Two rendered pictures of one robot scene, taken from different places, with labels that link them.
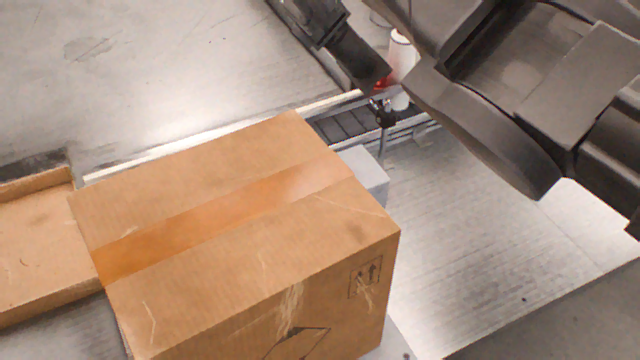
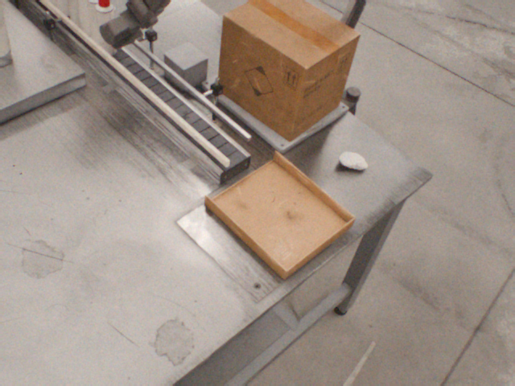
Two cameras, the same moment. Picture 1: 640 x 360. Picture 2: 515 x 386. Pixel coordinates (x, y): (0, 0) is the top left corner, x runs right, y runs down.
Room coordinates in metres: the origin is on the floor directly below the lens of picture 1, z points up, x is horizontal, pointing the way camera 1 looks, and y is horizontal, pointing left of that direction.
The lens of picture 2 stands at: (0.98, 1.39, 2.06)
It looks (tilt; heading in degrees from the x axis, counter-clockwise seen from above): 51 degrees down; 247
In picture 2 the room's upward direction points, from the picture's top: 11 degrees clockwise
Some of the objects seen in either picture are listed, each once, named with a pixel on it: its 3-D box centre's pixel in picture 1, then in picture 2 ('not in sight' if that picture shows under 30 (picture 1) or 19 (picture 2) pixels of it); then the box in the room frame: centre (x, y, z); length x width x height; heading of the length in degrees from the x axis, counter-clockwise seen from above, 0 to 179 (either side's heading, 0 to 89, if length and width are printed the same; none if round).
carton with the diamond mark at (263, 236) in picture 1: (241, 277); (285, 63); (0.42, 0.10, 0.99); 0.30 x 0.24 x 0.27; 123
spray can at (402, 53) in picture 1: (401, 61); (105, 23); (0.90, -0.14, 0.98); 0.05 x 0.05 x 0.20
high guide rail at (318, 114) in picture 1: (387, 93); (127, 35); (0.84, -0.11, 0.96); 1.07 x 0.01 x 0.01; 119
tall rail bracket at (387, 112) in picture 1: (377, 128); (146, 49); (0.79, -0.10, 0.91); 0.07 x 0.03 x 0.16; 29
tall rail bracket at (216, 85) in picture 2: not in sight; (210, 104); (0.65, 0.17, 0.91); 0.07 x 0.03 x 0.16; 29
